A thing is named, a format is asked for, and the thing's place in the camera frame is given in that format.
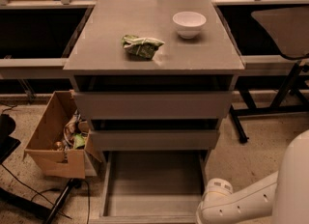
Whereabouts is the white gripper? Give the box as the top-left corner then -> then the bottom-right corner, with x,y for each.
196,178 -> 234,224

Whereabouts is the grey bottom drawer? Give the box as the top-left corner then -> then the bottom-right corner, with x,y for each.
90,151 -> 206,224

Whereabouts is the grey drawer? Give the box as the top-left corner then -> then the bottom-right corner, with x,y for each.
90,130 -> 219,151
73,92 -> 232,120
90,151 -> 206,224

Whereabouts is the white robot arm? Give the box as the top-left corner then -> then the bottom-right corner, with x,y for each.
196,130 -> 309,224

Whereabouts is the grey middle drawer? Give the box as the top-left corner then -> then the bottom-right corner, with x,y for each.
90,130 -> 219,151

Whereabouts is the grey drawer cabinet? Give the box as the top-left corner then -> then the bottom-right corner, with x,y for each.
63,0 -> 246,158

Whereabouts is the grey top drawer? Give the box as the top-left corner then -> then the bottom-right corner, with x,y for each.
73,92 -> 232,120

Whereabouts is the green packet in box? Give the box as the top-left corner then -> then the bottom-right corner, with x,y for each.
73,134 -> 85,149

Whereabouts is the crumpled green chip bag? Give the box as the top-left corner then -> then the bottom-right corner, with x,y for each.
121,35 -> 164,59

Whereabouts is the white ceramic bowl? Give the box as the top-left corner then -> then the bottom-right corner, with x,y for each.
173,12 -> 207,39

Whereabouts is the brown cardboard box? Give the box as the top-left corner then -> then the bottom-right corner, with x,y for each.
24,91 -> 101,179

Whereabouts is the black stand base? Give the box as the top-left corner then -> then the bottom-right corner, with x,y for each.
0,179 -> 81,224

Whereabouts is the black table leg frame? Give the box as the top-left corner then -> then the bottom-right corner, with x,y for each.
230,60 -> 309,144

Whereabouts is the black floor cable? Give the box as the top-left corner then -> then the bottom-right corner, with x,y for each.
0,163 -> 92,224

